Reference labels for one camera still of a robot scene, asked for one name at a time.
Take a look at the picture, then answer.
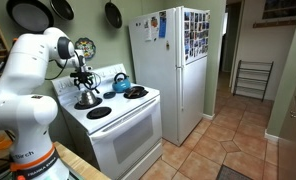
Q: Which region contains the orange printed paper note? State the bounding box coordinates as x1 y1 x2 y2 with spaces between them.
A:
150 14 160 33

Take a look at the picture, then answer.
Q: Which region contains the wooden table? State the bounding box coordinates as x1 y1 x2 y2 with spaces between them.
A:
53 141 111 180

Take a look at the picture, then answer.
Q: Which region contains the wooden coat rail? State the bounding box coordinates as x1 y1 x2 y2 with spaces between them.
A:
252 19 296 29

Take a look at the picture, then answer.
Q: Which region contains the blue paper flyer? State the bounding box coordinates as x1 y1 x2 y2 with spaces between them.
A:
158 10 167 39

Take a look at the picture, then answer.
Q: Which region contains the small hanging frying pan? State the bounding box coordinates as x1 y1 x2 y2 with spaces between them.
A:
104 0 123 30

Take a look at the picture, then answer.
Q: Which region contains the photo collage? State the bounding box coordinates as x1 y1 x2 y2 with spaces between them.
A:
183 10 210 64

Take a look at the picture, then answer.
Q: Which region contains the white electric stove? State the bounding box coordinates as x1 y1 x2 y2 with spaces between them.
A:
51 63 164 180

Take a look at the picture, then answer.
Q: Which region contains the patterned floor rug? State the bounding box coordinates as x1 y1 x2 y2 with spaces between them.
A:
216 164 254 180

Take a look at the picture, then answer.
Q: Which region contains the blue kettle with black handle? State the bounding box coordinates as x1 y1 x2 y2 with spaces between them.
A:
111 72 132 94

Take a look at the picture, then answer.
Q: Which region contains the orange plate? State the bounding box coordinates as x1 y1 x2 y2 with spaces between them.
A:
0 137 14 153

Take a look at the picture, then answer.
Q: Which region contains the white paper sheet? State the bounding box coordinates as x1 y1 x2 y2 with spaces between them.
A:
143 19 153 43

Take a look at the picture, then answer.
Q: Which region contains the colourful decorative wall plate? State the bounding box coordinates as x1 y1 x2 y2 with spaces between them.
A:
74 37 97 60

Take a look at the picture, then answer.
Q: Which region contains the medium hanging frying pan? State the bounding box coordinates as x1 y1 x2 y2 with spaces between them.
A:
49 0 75 21

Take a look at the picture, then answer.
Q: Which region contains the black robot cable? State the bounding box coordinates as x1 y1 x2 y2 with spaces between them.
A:
44 58 70 81

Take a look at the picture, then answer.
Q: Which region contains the small black coil burner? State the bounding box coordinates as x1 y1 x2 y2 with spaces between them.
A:
86 106 113 120

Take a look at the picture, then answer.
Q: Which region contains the wooden base cabinet with counter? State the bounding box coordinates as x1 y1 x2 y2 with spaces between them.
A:
277 73 296 180

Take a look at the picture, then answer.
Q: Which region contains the silver gooseneck kettle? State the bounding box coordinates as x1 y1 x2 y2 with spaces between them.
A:
77 88 99 107

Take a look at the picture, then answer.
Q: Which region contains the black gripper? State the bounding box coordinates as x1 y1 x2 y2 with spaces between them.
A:
69 71 96 92

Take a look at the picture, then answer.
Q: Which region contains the black metal shoe rack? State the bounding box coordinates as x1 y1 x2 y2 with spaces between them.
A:
232 59 275 103

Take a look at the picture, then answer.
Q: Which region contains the large hanging frying pan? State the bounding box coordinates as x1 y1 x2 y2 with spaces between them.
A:
6 0 55 34

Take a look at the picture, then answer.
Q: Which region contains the large black coil burner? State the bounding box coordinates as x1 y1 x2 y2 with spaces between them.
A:
73 96 104 111
123 85 150 100

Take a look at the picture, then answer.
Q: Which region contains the white refrigerator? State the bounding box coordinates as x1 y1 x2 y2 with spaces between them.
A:
127 5 211 147

